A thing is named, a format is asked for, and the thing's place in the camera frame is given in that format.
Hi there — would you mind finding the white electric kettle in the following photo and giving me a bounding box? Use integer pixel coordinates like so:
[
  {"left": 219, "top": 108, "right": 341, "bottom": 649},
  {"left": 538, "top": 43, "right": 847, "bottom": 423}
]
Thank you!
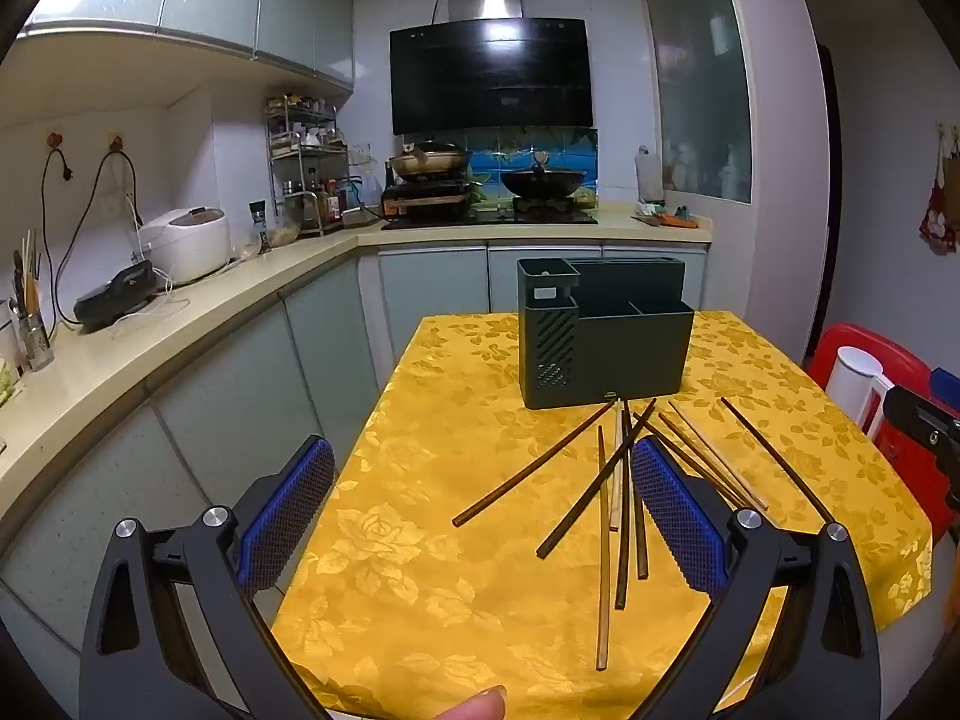
[{"left": 823, "top": 345, "right": 899, "bottom": 441}]

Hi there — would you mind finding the red hanging bag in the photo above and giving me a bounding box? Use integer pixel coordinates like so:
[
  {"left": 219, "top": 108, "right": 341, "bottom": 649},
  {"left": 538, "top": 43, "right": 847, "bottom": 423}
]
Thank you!
[{"left": 920, "top": 157, "right": 960, "bottom": 254}]

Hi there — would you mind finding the blue beach tile mural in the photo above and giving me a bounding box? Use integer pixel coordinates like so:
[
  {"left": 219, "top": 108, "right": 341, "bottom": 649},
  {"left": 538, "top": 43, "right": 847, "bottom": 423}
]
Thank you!
[{"left": 450, "top": 127, "right": 599, "bottom": 209}]

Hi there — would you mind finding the yellow floral tablecloth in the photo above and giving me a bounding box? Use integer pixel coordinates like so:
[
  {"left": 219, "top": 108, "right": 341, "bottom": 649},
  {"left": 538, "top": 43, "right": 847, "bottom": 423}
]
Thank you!
[{"left": 268, "top": 310, "right": 936, "bottom": 720}]

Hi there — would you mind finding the black glass gas hob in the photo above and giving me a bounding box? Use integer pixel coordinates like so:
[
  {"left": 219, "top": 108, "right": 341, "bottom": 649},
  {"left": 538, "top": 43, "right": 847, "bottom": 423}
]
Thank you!
[{"left": 381, "top": 205, "right": 599, "bottom": 232}]

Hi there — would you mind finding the black range hood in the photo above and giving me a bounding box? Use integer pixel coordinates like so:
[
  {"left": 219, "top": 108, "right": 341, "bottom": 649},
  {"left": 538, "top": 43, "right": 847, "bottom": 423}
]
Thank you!
[{"left": 389, "top": 0, "right": 599, "bottom": 137}]

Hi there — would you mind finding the beige kitchen counter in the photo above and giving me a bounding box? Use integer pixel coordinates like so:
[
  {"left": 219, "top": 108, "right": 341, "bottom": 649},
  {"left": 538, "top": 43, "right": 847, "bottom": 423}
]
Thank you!
[{"left": 0, "top": 202, "right": 713, "bottom": 458}]

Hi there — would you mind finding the steel utensil cup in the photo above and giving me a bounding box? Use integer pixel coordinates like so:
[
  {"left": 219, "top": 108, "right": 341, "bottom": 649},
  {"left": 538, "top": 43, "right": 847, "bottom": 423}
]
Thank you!
[{"left": 15, "top": 311, "right": 57, "bottom": 374}]

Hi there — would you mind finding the person's left hand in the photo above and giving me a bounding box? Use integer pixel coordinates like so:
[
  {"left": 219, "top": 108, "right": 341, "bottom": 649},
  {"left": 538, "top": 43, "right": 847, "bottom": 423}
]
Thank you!
[{"left": 439, "top": 688, "right": 509, "bottom": 720}]

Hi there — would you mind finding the metal spice rack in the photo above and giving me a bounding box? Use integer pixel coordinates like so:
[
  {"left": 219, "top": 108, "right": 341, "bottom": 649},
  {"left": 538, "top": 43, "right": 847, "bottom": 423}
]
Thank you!
[{"left": 265, "top": 92, "right": 351, "bottom": 239}]

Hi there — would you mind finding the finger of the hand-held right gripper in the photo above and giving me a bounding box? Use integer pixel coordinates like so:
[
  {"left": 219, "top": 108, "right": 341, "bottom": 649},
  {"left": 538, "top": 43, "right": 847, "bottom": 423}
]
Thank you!
[{"left": 883, "top": 386, "right": 960, "bottom": 466}]

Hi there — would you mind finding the pile of wooden chopsticks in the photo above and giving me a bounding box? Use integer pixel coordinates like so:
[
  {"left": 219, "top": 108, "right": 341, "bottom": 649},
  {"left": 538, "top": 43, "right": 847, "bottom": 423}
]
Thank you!
[{"left": 452, "top": 395, "right": 835, "bottom": 672}]

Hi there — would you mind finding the red plastic stool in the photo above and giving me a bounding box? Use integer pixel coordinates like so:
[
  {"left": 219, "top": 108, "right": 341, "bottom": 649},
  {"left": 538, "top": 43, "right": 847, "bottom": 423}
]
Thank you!
[{"left": 808, "top": 321, "right": 960, "bottom": 522}]

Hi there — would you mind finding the frosted glass partition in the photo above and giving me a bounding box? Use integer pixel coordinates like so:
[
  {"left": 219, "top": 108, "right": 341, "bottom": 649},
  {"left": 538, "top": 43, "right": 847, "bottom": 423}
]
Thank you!
[{"left": 641, "top": 0, "right": 754, "bottom": 205}]

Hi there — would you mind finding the black portable stove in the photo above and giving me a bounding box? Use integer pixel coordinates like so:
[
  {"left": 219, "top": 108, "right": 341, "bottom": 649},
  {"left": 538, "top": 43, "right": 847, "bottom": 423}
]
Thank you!
[{"left": 381, "top": 178, "right": 471, "bottom": 224}]

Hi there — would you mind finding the pale green wall cabinet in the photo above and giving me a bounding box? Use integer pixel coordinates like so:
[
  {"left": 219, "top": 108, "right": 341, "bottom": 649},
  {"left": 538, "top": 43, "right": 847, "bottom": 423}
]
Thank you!
[{"left": 15, "top": 0, "right": 355, "bottom": 95}]

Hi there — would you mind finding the black sandwich maker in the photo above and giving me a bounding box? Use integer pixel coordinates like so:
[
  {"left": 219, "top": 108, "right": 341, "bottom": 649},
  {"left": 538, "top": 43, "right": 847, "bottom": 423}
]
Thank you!
[{"left": 73, "top": 261, "right": 160, "bottom": 332}]

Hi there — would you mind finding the white rice cooker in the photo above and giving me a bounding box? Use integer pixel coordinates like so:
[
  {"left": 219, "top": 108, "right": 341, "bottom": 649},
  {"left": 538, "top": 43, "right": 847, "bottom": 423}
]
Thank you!
[{"left": 137, "top": 207, "right": 230, "bottom": 287}]

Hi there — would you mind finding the paper towel roll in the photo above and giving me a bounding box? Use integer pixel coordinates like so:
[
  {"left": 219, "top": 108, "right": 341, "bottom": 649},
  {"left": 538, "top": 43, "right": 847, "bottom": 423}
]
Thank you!
[{"left": 636, "top": 145, "right": 666, "bottom": 205}]

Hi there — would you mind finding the utensil jar with tools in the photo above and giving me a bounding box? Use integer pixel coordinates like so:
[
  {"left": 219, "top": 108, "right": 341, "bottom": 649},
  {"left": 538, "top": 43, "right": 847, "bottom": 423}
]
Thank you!
[{"left": 6, "top": 227, "right": 44, "bottom": 323}]

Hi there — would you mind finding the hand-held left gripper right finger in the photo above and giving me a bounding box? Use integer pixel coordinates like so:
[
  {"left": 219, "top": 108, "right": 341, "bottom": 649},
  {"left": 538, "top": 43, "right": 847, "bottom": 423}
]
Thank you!
[{"left": 631, "top": 437, "right": 884, "bottom": 720}]

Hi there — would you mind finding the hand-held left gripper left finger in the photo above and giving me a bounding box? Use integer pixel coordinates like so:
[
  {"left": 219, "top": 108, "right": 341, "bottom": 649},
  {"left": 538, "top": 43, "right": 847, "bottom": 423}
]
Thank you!
[{"left": 79, "top": 433, "right": 336, "bottom": 720}]

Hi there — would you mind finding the pale green base cabinet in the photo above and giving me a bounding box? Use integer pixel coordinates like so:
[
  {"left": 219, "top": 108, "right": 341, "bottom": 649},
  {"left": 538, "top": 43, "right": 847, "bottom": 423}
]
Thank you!
[{"left": 0, "top": 240, "right": 710, "bottom": 691}]

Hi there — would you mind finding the dark green utensil holder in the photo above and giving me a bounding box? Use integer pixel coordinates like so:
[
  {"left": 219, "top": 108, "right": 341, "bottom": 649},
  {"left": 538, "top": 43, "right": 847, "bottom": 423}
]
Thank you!
[{"left": 516, "top": 256, "right": 697, "bottom": 411}]

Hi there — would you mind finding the black lidded wok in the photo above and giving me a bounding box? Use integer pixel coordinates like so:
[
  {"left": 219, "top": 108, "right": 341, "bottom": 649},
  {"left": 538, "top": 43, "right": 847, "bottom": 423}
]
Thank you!
[{"left": 499, "top": 152, "right": 588, "bottom": 201}]

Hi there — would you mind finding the golden lidded pan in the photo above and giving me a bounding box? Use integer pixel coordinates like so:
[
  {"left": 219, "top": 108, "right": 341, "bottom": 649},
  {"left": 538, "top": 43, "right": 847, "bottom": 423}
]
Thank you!
[{"left": 388, "top": 141, "right": 474, "bottom": 182}]

